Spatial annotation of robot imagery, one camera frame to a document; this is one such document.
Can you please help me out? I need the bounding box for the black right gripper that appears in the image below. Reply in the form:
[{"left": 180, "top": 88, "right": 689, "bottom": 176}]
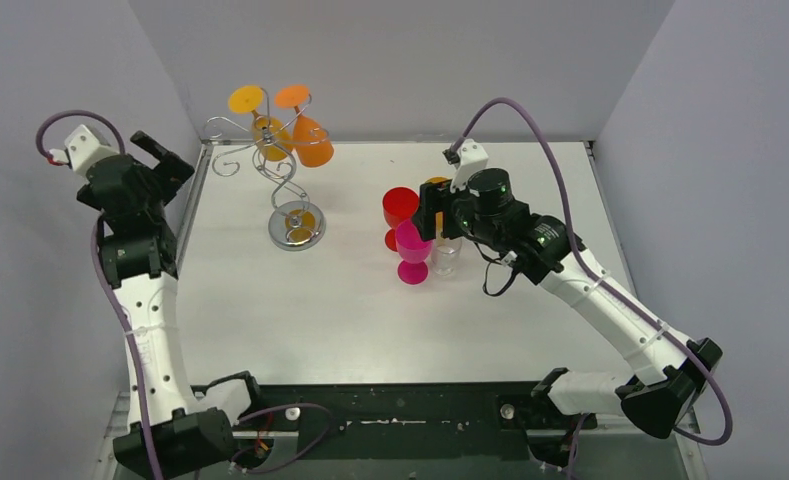
[{"left": 414, "top": 177, "right": 503, "bottom": 248}]

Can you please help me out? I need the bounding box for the yellow wine glass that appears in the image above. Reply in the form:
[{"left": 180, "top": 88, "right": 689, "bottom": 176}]
[
  {"left": 227, "top": 85, "right": 293, "bottom": 162},
  {"left": 426, "top": 176, "right": 449, "bottom": 236}
]

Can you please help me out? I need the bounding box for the red wine glass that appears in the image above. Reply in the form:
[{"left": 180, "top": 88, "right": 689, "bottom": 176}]
[{"left": 382, "top": 186, "right": 420, "bottom": 252}]

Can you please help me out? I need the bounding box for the clear wine glass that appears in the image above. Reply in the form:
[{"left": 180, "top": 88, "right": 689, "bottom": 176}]
[{"left": 430, "top": 236, "right": 462, "bottom": 276}]

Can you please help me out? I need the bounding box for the pink wine glass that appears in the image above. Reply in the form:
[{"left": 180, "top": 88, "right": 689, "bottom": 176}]
[{"left": 395, "top": 220, "right": 433, "bottom": 285}]

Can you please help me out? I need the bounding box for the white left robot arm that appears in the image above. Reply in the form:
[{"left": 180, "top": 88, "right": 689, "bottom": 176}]
[{"left": 65, "top": 125, "right": 267, "bottom": 479}]

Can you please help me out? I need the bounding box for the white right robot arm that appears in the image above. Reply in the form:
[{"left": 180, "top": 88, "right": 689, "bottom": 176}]
[{"left": 412, "top": 168, "right": 722, "bottom": 439}]

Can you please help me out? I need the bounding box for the chrome wine glass rack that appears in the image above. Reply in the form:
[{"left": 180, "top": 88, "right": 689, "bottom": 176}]
[{"left": 206, "top": 87, "right": 326, "bottom": 251}]

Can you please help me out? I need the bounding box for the orange wine glass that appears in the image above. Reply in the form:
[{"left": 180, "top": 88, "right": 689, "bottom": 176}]
[{"left": 275, "top": 84, "right": 334, "bottom": 168}]

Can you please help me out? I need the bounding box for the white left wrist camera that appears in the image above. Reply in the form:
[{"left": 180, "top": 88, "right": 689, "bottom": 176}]
[{"left": 64, "top": 124, "right": 120, "bottom": 178}]

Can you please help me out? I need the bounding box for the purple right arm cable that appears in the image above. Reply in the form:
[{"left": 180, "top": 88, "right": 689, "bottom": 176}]
[{"left": 445, "top": 97, "right": 734, "bottom": 480}]

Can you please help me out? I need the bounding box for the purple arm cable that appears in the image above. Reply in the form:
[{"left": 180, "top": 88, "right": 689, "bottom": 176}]
[
  {"left": 445, "top": 97, "right": 734, "bottom": 480},
  {"left": 34, "top": 109, "right": 336, "bottom": 480}
]

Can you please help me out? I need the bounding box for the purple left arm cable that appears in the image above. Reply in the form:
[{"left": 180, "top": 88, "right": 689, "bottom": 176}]
[{"left": 34, "top": 109, "right": 336, "bottom": 480}]

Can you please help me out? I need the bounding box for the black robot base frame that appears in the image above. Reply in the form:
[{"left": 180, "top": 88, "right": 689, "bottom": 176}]
[{"left": 234, "top": 381, "right": 598, "bottom": 471}]

